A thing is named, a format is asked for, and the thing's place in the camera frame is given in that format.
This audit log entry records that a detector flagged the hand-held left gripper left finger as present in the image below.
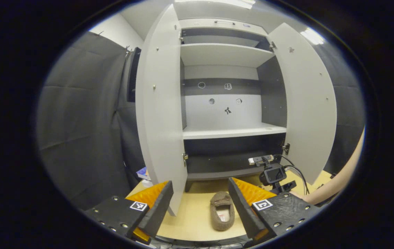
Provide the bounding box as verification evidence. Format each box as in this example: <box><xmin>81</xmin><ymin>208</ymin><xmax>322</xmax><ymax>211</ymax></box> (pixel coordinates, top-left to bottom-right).
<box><xmin>85</xmin><ymin>180</ymin><xmax>174</xmax><ymax>244</ymax></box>

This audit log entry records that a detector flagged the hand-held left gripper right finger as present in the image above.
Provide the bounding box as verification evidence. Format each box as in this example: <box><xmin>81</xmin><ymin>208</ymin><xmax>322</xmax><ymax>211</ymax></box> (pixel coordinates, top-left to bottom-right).
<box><xmin>227</xmin><ymin>177</ymin><xmax>322</xmax><ymax>244</ymax></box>

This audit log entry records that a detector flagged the brown fuzzy shoe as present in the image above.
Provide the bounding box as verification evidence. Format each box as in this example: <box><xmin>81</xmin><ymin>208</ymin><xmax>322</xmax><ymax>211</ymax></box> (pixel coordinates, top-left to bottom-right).
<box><xmin>210</xmin><ymin>191</ymin><xmax>235</xmax><ymax>231</ymax></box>

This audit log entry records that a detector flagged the white cabinet door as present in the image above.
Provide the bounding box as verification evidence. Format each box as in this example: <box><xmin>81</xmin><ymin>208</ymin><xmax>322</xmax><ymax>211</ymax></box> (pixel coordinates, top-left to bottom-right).
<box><xmin>135</xmin><ymin>3</ymin><xmax>188</xmax><ymax>216</ymax></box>
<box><xmin>267</xmin><ymin>22</ymin><xmax>337</xmax><ymax>185</ymax></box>

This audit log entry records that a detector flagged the white and grey shoe cabinet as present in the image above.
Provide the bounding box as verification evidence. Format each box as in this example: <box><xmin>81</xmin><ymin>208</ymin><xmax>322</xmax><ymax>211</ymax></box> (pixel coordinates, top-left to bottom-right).
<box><xmin>178</xmin><ymin>17</ymin><xmax>289</xmax><ymax>192</ymax></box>

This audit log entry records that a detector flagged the dark quilted curtain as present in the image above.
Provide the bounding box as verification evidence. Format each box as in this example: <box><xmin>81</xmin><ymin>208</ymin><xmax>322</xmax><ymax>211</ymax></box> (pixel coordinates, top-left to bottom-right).
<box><xmin>36</xmin><ymin>31</ymin><xmax>146</xmax><ymax>211</ymax></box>
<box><xmin>313</xmin><ymin>41</ymin><xmax>366</xmax><ymax>177</ymax></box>

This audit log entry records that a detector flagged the black backdrop cloth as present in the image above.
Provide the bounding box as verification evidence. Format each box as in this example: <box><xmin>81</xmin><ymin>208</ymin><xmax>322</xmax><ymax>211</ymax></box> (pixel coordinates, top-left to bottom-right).
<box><xmin>127</xmin><ymin>47</ymin><xmax>141</xmax><ymax>103</ymax></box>

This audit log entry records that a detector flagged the ceiling light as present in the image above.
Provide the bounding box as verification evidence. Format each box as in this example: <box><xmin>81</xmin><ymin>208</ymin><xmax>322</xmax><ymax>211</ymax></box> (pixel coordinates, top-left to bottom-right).
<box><xmin>300</xmin><ymin>27</ymin><xmax>325</xmax><ymax>45</ymax></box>
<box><xmin>175</xmin><ymin>0</ymin><xmax>256</xmax><ymax>9</ymax></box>

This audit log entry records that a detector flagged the black cable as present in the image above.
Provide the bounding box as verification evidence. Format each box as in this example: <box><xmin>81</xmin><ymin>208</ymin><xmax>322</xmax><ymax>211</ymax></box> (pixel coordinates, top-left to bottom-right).
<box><xmin>275</xmin><ymin>154</ymin><xmax>310</xmax><ymax>196</ymax></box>

